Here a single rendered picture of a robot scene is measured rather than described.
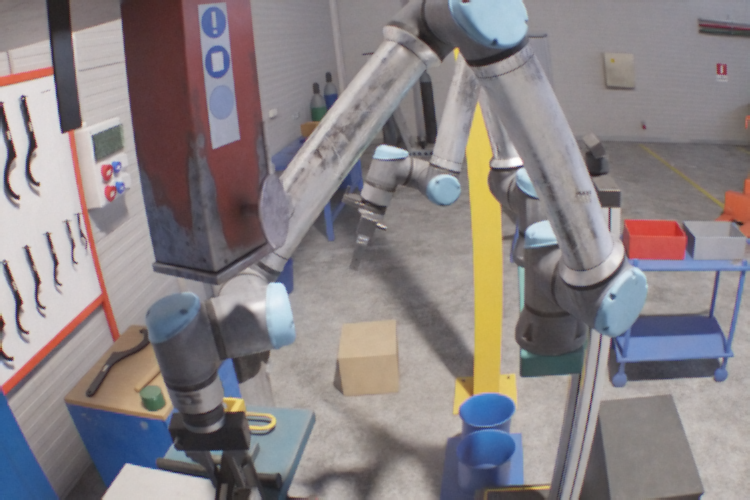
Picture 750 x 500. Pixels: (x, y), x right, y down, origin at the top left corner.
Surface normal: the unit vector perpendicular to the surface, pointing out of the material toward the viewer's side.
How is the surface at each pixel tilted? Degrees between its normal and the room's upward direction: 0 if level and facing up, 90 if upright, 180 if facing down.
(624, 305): 94
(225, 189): 90
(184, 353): 89
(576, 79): 90
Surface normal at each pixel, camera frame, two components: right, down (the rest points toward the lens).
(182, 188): -0.51, 0.37
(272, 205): 0.85, 0.10
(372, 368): -0.05, 0.36
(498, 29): 0.27, 0.20
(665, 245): -0.30, 0.37
